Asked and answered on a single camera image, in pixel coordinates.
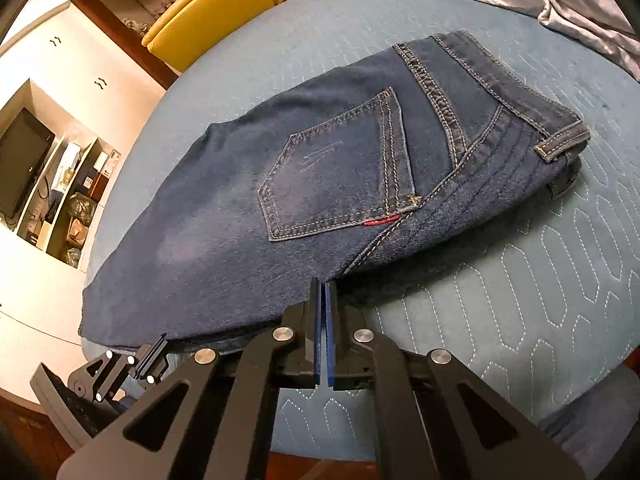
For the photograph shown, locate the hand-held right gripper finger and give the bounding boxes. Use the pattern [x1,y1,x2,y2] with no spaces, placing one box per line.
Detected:
[56,279,329,480]
[327,281,587,480]

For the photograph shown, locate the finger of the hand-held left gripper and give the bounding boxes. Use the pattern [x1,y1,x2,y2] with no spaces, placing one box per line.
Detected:
[99,339,174,406]
[67,332,169,402]

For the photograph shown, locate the dark blue denim pants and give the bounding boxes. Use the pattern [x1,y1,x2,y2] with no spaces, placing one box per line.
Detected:
[77,29,592,354]

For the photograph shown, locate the brown cardboard box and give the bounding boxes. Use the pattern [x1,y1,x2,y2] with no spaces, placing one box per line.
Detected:
[61,217,90,247]

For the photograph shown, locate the crumpled plastic bag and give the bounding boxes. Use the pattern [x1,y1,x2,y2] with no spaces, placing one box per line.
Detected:
[66,192,104,224]

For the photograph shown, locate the blue quilted bed cover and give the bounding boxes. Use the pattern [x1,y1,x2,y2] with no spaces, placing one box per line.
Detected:
[80,0,640,480]

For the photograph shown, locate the black flat television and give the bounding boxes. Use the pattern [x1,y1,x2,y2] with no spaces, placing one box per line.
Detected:
[0,107,56,219]

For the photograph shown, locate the yellow armchair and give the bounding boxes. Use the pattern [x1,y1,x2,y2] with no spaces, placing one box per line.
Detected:
[141,0,287,74]

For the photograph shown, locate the brown wooden door frame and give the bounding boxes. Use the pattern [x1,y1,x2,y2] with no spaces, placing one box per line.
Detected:
[72,0,297,92]

